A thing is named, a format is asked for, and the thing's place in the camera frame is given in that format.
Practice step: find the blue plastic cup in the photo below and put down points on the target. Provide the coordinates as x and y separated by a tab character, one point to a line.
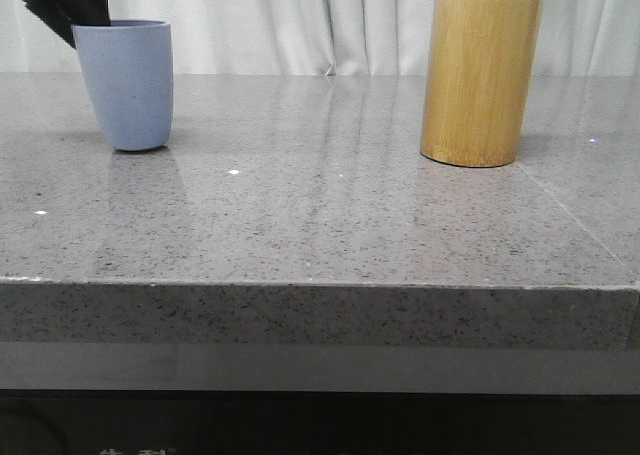
128	72

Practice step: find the white pleated curtain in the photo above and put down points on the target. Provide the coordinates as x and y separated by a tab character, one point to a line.
372	37

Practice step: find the bamboo wooden cylinder holder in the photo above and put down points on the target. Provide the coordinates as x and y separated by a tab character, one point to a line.
480	64

